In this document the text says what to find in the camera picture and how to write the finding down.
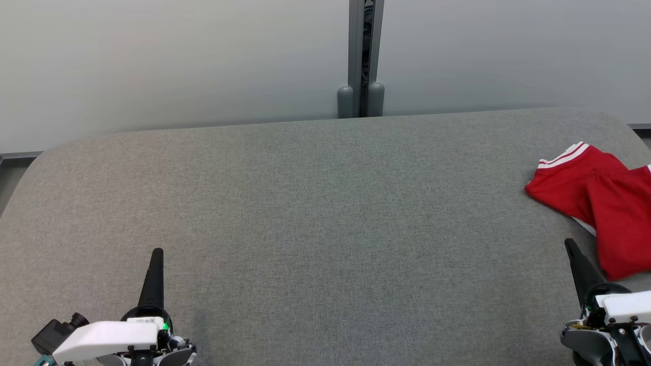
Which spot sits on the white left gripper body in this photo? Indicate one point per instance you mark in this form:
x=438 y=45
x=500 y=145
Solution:
x=107 y=338

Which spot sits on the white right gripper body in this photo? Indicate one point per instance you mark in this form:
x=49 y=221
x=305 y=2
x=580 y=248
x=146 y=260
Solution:
x=628 y=305

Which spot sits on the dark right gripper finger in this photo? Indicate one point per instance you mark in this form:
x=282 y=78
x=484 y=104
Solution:
x=584 y=274

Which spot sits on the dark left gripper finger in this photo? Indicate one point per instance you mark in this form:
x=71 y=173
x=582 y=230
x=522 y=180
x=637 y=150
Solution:
x=154 y=284

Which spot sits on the red white basketball jersey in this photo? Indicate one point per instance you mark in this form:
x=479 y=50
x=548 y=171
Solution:
x=559 y=188

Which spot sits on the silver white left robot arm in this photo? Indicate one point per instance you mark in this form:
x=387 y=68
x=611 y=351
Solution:
x=173 y=353

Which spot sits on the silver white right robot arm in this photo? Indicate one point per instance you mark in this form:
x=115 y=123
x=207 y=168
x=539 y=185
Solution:
x=610 y=345

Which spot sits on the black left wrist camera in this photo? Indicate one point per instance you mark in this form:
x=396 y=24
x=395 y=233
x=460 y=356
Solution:
x=53 y=333

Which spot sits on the grey partition base rail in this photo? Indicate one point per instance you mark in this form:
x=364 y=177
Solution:
x=641 y=126
x=20 y=155

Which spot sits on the grey partition joint post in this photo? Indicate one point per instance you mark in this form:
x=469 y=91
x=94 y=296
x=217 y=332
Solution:
x=356 y=51

